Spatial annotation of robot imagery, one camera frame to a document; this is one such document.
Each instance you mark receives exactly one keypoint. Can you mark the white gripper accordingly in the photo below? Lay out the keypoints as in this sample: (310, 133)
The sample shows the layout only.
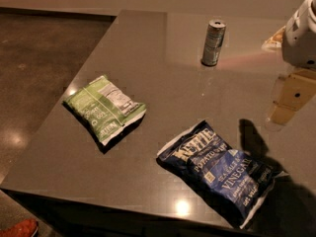
(300, 39)

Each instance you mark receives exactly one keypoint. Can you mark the green jalapeno chip bag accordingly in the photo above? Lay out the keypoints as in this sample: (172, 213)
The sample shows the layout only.
(105, 108)

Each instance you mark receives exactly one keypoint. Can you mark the white yellow object behind arm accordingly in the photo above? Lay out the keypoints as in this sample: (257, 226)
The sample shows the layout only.
(274, 42)

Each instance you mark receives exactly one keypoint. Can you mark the silver redbull can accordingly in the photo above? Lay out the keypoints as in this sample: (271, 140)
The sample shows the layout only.
(213, 42)

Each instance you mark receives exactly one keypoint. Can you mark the blue Kettle chip bag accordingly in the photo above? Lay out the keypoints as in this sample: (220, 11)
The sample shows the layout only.
(228, 179)

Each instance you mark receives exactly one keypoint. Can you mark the red shoe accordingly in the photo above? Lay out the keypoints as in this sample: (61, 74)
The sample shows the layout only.
(25, 228)

